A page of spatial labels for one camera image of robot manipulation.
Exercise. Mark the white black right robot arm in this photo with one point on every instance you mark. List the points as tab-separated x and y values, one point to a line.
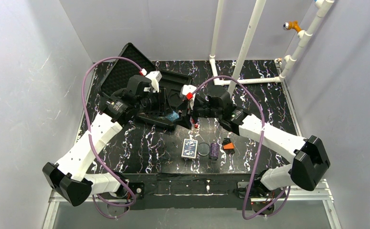
307	157

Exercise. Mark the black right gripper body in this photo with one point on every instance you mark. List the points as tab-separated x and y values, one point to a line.
190	110

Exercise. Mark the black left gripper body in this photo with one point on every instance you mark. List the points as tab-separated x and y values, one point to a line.
161	103

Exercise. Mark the teal poker chip stack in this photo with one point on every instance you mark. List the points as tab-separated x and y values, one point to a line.
173	116

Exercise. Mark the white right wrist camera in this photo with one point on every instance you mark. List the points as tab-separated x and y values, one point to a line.
187	91

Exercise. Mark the orange mounted camera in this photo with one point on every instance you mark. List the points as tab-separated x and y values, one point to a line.
292	25

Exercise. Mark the black poker set case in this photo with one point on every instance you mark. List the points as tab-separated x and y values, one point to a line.
122	74

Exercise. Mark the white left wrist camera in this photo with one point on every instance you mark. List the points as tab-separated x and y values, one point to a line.
149	82

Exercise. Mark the blue playing card deck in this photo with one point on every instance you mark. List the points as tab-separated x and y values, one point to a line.
189	149

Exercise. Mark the white PVC pipe frame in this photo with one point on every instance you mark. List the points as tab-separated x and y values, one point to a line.
250	29

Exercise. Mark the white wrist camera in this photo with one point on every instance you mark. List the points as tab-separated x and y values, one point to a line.
187	91
149	82

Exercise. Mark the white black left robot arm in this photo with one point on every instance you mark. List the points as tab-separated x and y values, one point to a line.
81	172

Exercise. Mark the purple poker chip stack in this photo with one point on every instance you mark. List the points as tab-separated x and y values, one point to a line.
214	151

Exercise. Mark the black orange hex key set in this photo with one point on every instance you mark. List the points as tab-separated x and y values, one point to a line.
228	146

